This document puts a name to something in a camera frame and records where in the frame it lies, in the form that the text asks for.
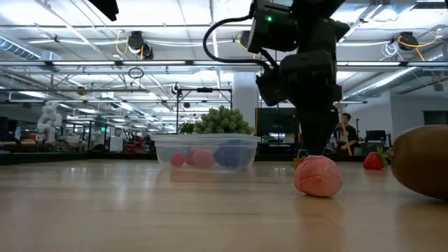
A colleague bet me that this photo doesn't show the person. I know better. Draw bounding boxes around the person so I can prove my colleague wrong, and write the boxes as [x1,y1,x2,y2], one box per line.
[332,112,359,155]

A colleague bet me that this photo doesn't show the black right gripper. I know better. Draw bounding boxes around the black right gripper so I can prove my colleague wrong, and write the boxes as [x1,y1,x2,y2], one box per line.
[279,50,344,158]

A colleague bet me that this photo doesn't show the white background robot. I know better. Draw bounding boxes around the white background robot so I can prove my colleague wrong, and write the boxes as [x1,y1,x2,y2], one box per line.
[36,100,64,141]

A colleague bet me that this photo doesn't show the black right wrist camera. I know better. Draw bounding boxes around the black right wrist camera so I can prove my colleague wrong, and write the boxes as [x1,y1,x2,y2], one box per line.
[255,65,286,108]

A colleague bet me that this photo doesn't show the red strawberry large green leaves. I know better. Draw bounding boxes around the red strawberry large green leaves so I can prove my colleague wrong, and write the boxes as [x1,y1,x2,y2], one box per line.
[169,151,186,168]

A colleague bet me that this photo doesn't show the black right camera cable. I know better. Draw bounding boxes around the black right camera cable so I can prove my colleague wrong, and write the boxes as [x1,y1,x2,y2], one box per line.
[202,14,281,71]

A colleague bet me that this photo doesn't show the clear plastic tupperware container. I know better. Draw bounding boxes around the clear plastic tupperware container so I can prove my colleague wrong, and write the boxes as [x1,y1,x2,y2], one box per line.
[150,133,263,172]

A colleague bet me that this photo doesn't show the brown toy kiwi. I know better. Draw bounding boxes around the brown toy kiwi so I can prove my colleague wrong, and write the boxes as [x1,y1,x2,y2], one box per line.
[391,125,448,201]

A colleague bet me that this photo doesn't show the green artificial succulent plant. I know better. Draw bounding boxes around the green artificial succulent plant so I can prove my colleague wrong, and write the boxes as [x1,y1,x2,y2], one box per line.
[193,106,256,136]

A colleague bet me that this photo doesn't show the black wall screen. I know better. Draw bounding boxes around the black wall screen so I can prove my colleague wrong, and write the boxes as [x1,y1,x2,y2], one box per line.
[423,111,448,126]

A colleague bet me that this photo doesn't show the dark green background plant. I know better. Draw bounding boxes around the dark green background plant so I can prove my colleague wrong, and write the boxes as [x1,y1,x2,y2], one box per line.
[178,122,196,135]

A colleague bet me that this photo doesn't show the pink plush peach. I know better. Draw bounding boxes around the pink plush peach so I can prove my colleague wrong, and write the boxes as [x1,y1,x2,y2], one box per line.
[193,148,216,169]
[293,155,344,199]

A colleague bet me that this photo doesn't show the purple toy grapes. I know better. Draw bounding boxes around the purple toy grapes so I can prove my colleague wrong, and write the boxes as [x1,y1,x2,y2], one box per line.
[213,139,253,168]

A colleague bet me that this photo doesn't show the silver ceiling air duct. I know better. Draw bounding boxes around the silver ceiling air duct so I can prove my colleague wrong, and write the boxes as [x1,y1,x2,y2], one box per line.
[0,36,42,61]
[342,52,448,102]

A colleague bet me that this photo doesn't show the black background monitor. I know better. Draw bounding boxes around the black background monitor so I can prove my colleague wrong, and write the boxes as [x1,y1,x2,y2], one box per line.
[365,129,386,143]

